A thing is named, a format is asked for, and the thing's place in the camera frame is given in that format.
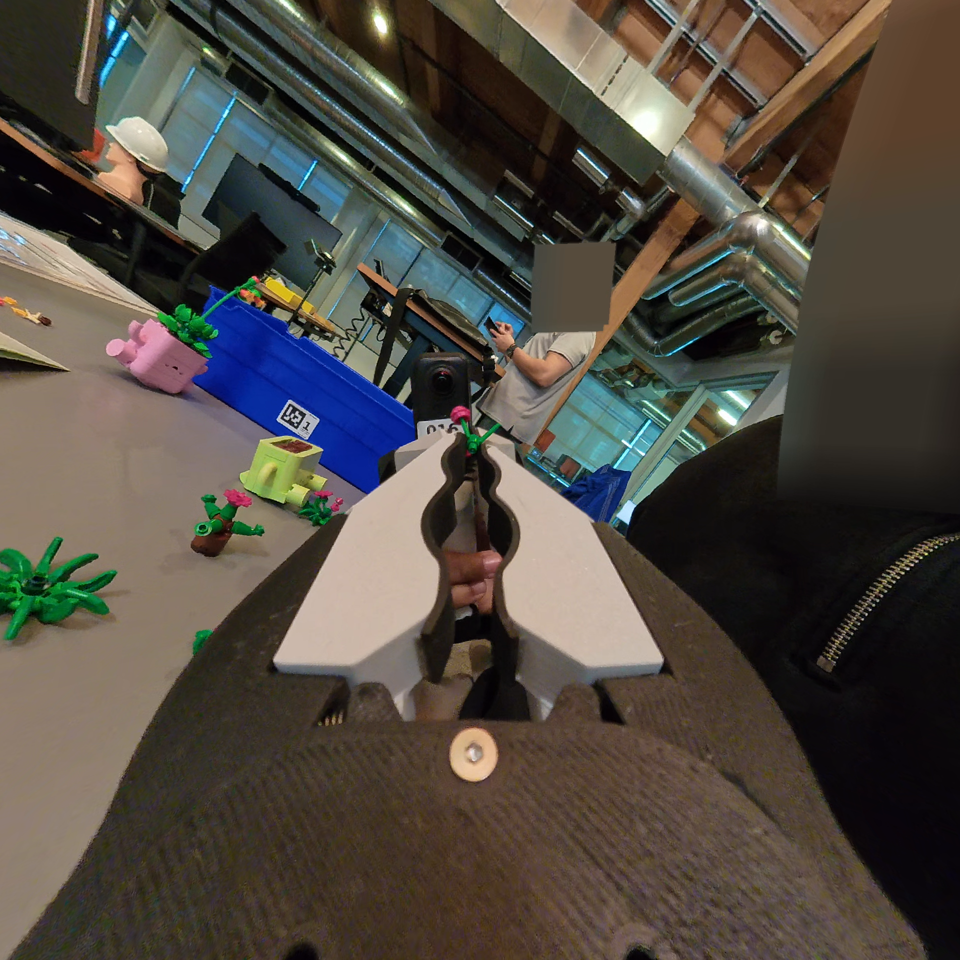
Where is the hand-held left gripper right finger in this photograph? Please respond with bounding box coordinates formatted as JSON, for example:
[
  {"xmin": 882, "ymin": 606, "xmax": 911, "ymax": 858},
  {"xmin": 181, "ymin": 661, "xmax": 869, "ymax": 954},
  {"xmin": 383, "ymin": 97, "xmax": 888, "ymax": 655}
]
[{"xmin": 475, "ymin": 444, "xmax": 666, "ymax": 723}]

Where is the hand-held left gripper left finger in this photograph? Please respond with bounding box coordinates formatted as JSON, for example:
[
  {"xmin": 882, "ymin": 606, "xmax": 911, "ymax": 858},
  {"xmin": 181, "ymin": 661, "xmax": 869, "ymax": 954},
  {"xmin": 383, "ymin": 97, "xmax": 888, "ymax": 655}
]
[{"xmin": 272, "ymin": 431, "xmax": 460, "ymax": 723}]

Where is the green three-pronged toy stem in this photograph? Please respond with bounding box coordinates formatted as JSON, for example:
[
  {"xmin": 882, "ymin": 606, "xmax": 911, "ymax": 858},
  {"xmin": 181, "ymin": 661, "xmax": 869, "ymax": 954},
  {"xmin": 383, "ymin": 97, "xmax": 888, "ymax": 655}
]
[{"xmin": 457, "ymin": 416, "xmax": 502, "ymax": 481}]

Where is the person's right hand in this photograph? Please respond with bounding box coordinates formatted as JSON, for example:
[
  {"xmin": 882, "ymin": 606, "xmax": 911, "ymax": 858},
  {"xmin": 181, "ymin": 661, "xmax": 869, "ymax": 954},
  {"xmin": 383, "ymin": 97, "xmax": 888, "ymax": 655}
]
[{"xmin": 446, "ymin": 546, "xmax": 505, "ymax": 610}]

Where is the black bag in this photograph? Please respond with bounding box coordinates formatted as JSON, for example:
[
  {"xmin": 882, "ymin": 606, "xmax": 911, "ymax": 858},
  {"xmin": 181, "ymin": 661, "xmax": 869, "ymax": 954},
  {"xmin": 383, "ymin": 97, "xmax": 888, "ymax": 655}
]
[{"xmin": 390, "ymin": 287, "xmax": 490, "ymax": 376}]

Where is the blue plastic bin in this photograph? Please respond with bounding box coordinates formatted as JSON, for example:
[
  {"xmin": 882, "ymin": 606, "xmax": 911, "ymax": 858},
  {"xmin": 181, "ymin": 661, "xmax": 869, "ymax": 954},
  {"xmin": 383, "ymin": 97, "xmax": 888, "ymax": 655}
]
[{"xmin": 192, "ymin": 285, "xmax": 418, "ymax": 496}]

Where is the standing desk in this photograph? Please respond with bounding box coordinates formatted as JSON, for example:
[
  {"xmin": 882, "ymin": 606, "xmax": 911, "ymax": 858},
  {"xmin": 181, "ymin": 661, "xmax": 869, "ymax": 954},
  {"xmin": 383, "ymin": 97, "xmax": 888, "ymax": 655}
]
[{"xmin": 356, "ymin": 262, "xmax": 505, "ymax": 402}]

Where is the lime green toy pot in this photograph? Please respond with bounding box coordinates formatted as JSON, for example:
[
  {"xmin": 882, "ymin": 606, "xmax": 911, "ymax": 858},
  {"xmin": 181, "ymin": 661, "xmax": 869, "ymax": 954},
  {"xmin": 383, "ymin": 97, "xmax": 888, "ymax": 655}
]
[{"xmin": 240, "ymin": 436, "xmax": 330, "ymax": 506}]

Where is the toy cactus pink flower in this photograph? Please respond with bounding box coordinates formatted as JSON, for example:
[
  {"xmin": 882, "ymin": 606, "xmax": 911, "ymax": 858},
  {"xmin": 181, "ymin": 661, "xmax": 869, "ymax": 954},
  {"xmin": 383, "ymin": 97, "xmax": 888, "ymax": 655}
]
[{"xmin": 189, "ymin": 489, "xmax": 266, "ymax": 558}]

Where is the person's black jacket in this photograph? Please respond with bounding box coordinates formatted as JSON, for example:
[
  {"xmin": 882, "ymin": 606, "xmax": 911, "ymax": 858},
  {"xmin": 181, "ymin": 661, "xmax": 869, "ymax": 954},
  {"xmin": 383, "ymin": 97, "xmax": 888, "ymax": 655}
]
[{"xmin": 626, "ymin": 414, "xmax": 960, "ymax": 960}]

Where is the black television screen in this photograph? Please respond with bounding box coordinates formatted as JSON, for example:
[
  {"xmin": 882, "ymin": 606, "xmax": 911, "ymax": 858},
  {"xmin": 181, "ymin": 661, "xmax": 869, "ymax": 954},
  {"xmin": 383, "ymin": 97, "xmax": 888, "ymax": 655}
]
[{"xmin": 201, "ymin": 153, "xmax": 344, "ymax": 292}]

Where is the black office chair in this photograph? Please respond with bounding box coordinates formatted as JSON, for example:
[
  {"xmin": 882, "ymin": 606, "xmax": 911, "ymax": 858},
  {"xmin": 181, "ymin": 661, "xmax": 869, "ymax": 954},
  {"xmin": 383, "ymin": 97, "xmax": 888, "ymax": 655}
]
[{"xmin": 176, "ymin": 212, "xmax": 290, "ymax": 316}]

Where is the wooden beam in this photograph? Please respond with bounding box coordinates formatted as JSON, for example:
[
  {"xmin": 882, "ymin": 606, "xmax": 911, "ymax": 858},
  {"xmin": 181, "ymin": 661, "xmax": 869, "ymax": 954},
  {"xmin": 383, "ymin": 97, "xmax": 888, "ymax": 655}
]
[{"xmin": 538, "ymin": 198, "xmax": 702, "ymax": 440}]

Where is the pink toy pot with plant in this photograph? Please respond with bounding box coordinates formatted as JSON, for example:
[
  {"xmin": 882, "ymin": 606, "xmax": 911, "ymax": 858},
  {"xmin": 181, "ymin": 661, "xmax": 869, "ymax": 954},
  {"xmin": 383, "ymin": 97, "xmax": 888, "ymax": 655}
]
[{"xmin": 105, "ymin": 276, "xmax": 264, "ymax": 396}]

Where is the green leafy toy plant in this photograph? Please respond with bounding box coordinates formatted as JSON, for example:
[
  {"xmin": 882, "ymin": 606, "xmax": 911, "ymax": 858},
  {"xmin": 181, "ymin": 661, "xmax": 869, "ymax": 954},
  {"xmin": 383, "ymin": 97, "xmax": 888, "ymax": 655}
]
[{"xmin": 0, "ymin": 536, "xmax": 119, "ymax": 642}]

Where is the mannequin head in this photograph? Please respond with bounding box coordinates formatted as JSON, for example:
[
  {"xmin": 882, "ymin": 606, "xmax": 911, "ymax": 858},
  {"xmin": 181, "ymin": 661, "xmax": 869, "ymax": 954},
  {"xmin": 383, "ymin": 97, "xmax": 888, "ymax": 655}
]
[{"xmin": 93, "ymin": 142, "xmax": 151, "ymax": 204}]

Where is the white hard hat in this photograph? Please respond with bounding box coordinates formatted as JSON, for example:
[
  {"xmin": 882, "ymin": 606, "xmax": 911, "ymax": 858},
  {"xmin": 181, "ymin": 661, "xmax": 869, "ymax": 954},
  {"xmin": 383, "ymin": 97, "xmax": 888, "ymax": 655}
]
[{"xmin": 105, "ymin": 116, "xmax": 171, "ymax": 172}]

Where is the printed paper sheet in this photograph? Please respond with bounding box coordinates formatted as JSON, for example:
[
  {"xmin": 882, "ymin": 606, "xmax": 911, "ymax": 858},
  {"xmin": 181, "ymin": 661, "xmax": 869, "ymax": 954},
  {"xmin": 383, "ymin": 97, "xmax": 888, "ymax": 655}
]
[{"xmin": 0, "ymin": 210, "xmax": 160, "ymax": 316}]

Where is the open instruction booklet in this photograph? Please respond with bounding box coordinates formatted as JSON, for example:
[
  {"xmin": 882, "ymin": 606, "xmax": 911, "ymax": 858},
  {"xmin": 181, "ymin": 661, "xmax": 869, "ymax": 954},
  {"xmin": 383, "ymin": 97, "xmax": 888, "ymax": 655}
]
[{"xmin": 0, "ymin": 330, "xmax": 71, "ymax": 373}]

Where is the black monitor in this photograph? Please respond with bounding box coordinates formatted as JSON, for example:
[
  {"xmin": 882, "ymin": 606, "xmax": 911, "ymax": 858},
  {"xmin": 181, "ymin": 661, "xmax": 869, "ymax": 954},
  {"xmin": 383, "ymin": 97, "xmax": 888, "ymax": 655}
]
[{"xmin": 0, "ymin": 0, "xmax": 106, "ymax": 151}]

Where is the camera tripod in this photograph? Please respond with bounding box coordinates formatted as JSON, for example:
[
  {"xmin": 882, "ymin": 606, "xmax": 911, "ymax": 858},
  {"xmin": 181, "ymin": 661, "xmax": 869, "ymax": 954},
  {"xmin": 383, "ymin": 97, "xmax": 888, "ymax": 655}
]
[{"xmin": 302, "ymin": 238, "xmax": 340, "ymax": 324}]

